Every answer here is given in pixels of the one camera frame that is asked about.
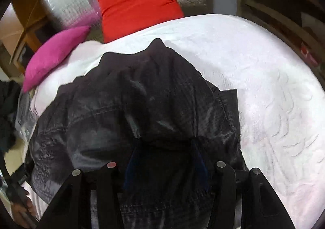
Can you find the red pillow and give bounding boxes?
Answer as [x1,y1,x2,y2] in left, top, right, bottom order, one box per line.
[96,0,184,44]

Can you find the grey zip jacket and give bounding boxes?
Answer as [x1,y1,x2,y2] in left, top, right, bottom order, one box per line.
[15,92,38,143]

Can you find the pile of black clothes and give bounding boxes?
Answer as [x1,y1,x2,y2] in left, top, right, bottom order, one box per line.
[0,80,24,154]

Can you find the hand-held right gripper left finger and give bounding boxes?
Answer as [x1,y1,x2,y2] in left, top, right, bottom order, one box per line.
[36,140,140,229]

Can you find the white blanket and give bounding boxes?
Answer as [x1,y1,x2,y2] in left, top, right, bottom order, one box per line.
[15,14,325,229]

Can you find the dark checked zip jacket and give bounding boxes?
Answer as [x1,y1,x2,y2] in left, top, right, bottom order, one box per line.
[30,38,250,229]

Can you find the person's left hand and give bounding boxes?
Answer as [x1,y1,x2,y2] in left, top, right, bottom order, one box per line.
[13,197,39,228]

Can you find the wooden shelf unit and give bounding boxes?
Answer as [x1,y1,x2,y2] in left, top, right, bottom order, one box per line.
[203,0,325,67]

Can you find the pink pillow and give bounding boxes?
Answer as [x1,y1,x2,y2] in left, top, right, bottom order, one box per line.
[22,26,90,92]

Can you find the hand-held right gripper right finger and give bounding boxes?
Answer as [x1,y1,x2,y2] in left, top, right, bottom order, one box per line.
[191,140,295,229]

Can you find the silver foil insulation mat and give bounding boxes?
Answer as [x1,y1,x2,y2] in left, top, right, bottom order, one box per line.
[41,0,207,44]

